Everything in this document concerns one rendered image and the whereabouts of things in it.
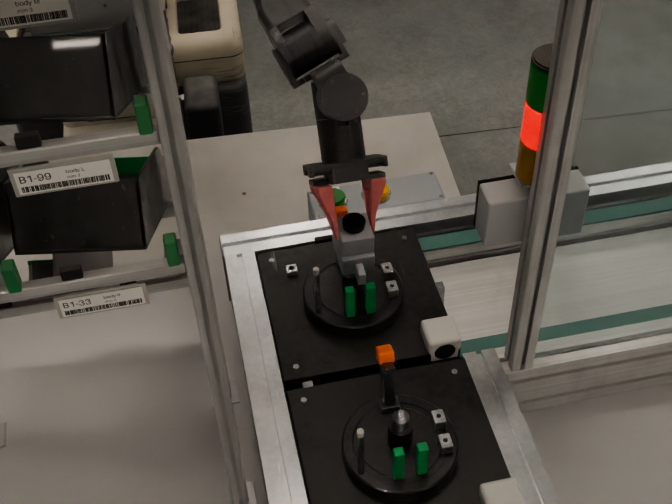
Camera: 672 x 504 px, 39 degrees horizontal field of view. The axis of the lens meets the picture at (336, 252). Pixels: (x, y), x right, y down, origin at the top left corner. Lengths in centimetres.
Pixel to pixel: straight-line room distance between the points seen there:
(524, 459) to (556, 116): 44
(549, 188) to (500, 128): 217
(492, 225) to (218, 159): 76
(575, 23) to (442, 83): 248
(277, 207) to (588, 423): 64
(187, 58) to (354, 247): 104
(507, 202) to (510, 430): 31
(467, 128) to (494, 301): 183
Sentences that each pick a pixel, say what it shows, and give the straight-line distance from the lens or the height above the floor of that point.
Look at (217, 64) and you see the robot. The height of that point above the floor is 75.
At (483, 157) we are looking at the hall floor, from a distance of 309.
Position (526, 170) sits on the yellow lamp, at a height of 128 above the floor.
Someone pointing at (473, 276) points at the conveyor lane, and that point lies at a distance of 145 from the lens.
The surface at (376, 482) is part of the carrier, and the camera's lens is 114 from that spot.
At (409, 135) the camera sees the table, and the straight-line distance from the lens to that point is 178.
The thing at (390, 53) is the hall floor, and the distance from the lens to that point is 355.
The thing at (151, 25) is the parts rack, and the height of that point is 157.
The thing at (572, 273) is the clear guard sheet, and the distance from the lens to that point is 119.
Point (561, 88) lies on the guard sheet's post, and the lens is 97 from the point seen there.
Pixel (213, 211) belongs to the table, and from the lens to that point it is 165.
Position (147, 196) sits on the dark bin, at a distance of 98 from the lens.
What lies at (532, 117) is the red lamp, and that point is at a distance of 103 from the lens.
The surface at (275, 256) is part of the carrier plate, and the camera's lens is 140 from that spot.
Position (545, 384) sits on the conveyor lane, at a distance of 133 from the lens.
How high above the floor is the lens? 197
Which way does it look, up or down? 45 degrees down
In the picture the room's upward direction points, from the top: 2 degrees counter-clockwise
